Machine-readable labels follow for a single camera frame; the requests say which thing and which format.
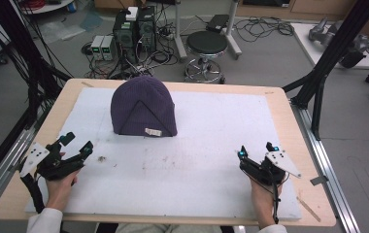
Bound black flat device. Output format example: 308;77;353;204
206;14;230;33

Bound light wooden cabinets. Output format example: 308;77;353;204
235;0;369;40

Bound black sleeved gripper cable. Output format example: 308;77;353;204
19;173;46;215

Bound person's right hand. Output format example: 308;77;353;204
250;176;284;229

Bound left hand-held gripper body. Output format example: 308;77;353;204
18;140;86;183

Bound white foam mat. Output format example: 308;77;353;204
24;86;303;221

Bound black computer tower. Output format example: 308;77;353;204
113;11;139;63
137;6;157;53

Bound person's left hand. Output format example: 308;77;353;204
45;168;82;212

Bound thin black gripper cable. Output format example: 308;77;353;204
271;176;283;225

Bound purple knit hat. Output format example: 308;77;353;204
109;75;179;138

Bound flat white platform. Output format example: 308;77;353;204
290;22;369;70

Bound white paper hat label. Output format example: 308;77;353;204
144;127;163;138

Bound thin wooden stick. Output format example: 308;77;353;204
295;196;322;223

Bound aluminium rail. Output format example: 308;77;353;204
0;110;50;215
290;100;363;233

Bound black frame stand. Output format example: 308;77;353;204
283;0;369;142
0;0;74;195

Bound round white platform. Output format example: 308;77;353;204
20;0;75;15

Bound black floor cables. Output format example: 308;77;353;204
234;16;295;43

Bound tangle of black cables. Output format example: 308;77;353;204
82;42;181;81

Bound grey tape piece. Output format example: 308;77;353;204
309;175;329;186

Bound clear plastic sheet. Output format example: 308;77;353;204
38;13;104;45

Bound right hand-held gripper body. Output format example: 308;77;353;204
239;149;302;187

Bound black round stool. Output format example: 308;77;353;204
184;30;229;85

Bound white power supply box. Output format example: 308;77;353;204
100;35;117;61
89;34;105;61

